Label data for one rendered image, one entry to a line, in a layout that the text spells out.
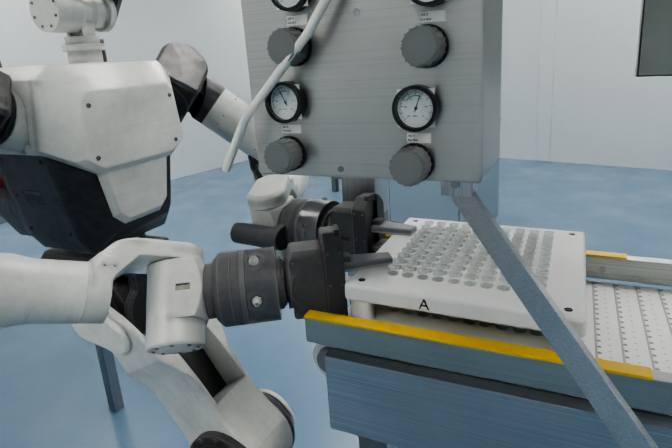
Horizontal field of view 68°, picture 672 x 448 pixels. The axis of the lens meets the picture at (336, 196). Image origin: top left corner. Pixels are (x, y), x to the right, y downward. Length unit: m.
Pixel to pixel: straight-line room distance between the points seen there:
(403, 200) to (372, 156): 3.02
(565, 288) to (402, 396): 0.21
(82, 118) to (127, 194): 0.15
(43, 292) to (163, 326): 0.12
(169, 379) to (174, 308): 0.37
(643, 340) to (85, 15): 0.87
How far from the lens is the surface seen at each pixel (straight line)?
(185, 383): 0.94
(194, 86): 1.02
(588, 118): 5.73
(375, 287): 0.56
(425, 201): 3.37
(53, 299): 0.57
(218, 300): 0.58
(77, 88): 0.82
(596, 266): 0.77
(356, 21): 0.44
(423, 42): 0.40
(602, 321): 0.68
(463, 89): 0.42
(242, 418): 0.96
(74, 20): 0.90
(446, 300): 0.54
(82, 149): 0.81
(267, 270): 0.57
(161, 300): 0.60
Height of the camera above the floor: 1.24
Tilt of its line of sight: 15 degrees down
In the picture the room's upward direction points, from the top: 4 degrees counter-clockwise
